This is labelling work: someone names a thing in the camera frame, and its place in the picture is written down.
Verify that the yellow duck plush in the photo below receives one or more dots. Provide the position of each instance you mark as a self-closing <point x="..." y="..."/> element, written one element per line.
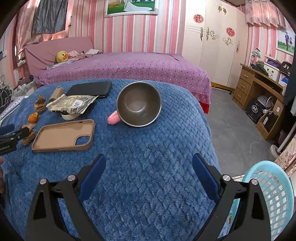
<point x="62" y="56"/>

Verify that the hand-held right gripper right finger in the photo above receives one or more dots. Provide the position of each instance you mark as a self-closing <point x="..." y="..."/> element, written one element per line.
<point x="204" y="178"/>

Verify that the small white cup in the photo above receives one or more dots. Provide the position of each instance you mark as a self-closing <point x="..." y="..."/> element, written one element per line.
<point x="69" y="117"/>

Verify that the orange peel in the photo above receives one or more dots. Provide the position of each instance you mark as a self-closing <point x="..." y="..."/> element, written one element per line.
<point x="33" y="118"/>

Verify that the white storage box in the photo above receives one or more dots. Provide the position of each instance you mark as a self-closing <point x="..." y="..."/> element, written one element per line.
<point x="272" y="71"/>

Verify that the white floor fan base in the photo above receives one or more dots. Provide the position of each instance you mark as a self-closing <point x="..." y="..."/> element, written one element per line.
<point x="275" y="150"/>

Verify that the black hanging pants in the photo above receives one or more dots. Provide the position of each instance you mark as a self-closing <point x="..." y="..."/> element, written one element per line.
<point x="291" y="92"/>

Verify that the brown paper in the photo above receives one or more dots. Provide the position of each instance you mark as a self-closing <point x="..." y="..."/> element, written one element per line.
<point x="40" y="104"/>
<point x="29" y="139"/>

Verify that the black gift bag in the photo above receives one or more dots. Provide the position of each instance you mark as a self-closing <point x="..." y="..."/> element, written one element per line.
<point x="254" y="110"/>

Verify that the desk lamp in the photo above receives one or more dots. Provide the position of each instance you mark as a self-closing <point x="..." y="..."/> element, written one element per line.
<point x="256" y="55"/>

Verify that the red round wardrobe decoration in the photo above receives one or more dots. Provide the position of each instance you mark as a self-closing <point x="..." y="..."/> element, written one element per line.
<point x="198" y="18"/>
<point x="230" y="31"/>

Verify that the blue quilted blanket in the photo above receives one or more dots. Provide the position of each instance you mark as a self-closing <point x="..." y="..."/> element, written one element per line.
<point x="143" y="166"/>

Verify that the black phone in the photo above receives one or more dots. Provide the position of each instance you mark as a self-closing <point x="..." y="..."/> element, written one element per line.
<point x="90" y="89"/>

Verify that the framed wedding photo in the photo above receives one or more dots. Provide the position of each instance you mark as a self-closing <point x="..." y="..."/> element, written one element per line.
<point x="131" y="8"/>

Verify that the small wall photo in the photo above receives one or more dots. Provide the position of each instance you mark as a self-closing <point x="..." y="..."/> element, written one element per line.
<point x="286" y="41"/>

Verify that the white patterned ironing board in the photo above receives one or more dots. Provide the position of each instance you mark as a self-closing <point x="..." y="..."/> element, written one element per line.
<point x="13" y="105"/>

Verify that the white small fan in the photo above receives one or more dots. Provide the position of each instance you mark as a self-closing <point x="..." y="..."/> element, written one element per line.
<point x="264" y="102"/>

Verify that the pink covered headboard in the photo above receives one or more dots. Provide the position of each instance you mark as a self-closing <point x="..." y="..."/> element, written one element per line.
<point x="46" y="51"/>

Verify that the tan phone case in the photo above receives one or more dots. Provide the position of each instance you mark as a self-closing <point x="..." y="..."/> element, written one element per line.
<point x="57" y="136"/>

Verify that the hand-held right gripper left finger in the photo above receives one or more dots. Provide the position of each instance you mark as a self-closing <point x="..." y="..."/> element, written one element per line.
<point x="91" y="180"/>

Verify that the floral curtain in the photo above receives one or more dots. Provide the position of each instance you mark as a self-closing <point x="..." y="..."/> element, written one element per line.
<point x="288" y="160"/>

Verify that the cardboard tube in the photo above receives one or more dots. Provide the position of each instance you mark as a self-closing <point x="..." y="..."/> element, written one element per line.
<point x="56" y="93"/>

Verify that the wooden floor trolley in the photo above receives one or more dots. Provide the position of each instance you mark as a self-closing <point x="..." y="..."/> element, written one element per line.
<point x="266" y="132"/>

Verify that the person's left hand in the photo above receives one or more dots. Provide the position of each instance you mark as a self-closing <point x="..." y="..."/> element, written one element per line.
<point x="1" y="176"/>

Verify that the white cloth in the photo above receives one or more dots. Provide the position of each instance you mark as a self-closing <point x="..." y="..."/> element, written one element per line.
<point x="92" y="51"/>

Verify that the silver foil packet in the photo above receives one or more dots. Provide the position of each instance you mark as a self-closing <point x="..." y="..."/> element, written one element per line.
<point x="69" y="104"/>

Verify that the wooden desk with drawers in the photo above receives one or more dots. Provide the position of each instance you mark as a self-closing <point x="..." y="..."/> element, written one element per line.
<point x="245" y="83"/>

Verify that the light blue plastic basket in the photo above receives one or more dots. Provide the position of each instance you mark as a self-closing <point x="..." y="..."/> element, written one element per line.
<point x="275" y="197"/>

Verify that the white power strip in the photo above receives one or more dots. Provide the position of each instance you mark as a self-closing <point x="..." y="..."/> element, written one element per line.
<point x="21" y="63"/>

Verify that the dark clothes pile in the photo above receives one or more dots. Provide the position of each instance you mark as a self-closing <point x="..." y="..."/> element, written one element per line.
<point x="259" y="67"/>

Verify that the pink cloth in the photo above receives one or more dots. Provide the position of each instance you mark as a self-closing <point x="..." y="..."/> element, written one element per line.
<point x="73" y="53"/>

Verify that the long pink curtain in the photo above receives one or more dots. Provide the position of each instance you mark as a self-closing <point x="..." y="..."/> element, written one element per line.
<point x="25" y="25"/>

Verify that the black and white patterned bag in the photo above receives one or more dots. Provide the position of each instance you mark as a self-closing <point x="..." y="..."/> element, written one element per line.
<point x="5" y="98"/>

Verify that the grey curtain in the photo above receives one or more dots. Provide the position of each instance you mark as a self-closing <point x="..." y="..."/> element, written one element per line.
<point x="49" y="16"/>

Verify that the white wardrobe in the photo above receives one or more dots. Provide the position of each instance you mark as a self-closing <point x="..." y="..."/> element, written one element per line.
<point x="215" y="51"/>

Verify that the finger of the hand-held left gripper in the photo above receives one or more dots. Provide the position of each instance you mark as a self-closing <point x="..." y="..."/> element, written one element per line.
<point x="20" y="134"/>
<point x="6" y="129"/>

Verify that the purple box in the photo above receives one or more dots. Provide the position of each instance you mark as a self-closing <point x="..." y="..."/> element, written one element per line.
<point x="272" y="61"/>

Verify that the short pink patterned curtain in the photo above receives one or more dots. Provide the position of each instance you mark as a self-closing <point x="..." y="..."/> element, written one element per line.
<point x="263" y="12"/>

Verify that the bed with purple bedspread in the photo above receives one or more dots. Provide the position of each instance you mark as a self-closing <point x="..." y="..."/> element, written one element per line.
<point x="138" y="67"/>

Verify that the black cap with white print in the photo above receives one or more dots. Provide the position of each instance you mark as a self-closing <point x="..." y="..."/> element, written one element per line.
<point x="286" y="67"/>

